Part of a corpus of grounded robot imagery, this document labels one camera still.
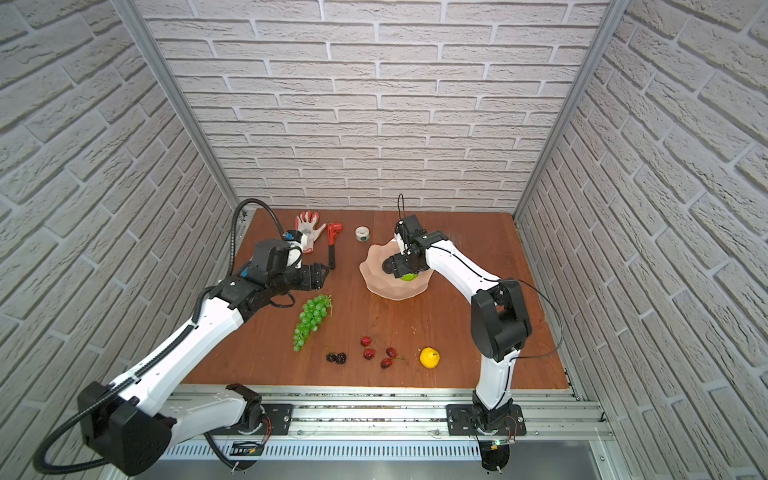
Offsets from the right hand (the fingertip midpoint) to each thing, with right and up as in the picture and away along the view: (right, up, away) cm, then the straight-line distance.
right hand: (406, 262), depth 92 cm
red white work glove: (-38, +13, +22) cm, 46 cm away
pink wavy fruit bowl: (-7, -8, +8) cm, 13 cm away
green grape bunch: (-28, -14, -4) cm, 32 cm away
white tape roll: (-16, +10, +18) cm, 26 cm away
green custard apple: (+1, -4, -6) cm, 7 cm away
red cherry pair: (-11, -25, -8) cm, 29 cm away
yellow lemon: (+6, -25, -12) cm, 28 cm away
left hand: (-25, +1, -13) cm, 28 cm away
